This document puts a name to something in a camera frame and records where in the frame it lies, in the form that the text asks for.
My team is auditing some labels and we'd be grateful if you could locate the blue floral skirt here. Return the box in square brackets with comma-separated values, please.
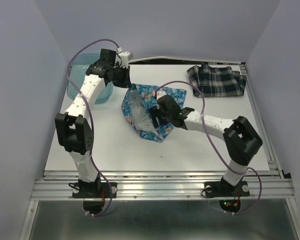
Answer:
[121, 83, 174, 143]

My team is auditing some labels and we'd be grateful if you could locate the navy plaid pleated skirt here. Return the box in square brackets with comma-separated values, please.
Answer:
[186, 64, 247, 98]

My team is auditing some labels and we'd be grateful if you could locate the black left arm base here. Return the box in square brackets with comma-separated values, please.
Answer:
[68, 180, 117, 199]

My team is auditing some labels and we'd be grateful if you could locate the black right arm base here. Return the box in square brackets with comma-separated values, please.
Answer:
[201, 178, 250, 199]

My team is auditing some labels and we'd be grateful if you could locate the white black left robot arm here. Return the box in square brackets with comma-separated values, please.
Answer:
[54, 47, 133, 197]

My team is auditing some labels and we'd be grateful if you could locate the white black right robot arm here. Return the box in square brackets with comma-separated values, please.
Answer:
[149, 93, 263, 195]

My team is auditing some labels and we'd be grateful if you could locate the clear blue plastic bin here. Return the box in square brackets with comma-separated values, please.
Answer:
[70, 53, 114, 105]

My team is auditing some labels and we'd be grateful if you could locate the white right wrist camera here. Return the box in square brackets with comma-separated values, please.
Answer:
[155, 89, 167, 100]

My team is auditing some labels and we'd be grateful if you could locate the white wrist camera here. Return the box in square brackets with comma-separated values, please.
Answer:
[116, 47, 134, 69]
[155, 89, 167, 100]

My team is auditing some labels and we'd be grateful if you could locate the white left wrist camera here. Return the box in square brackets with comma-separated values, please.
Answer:
[116, 47, 134, 69]

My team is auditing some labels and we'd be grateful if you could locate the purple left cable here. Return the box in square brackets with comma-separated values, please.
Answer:
[66, 38, 123, 218]

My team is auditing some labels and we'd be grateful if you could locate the aluminium table frame rail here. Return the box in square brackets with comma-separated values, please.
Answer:
[18, 58, 300, 240]

